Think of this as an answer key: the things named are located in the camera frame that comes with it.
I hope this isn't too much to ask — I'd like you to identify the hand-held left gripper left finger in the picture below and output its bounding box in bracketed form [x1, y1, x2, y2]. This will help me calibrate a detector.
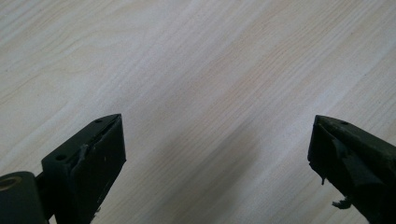
[41, 113, 127, 224]

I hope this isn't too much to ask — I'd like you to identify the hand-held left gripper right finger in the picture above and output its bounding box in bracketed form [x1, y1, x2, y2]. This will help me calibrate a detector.
[307, 114, 396, 224]

